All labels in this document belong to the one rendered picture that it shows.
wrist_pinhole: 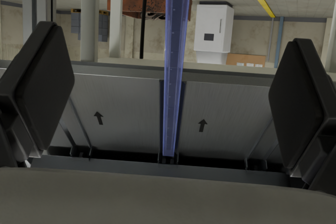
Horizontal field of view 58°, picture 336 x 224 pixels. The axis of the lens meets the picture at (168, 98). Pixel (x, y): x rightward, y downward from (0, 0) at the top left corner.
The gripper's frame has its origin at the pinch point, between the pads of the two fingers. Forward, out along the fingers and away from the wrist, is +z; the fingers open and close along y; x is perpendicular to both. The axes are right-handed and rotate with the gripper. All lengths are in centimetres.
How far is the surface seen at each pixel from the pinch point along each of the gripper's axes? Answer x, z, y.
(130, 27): -581, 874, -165
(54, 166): -25.8, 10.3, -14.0
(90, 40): -30, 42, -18
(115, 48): -48, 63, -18
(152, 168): -25.7, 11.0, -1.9
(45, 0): -17.0, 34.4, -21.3
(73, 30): -598, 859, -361
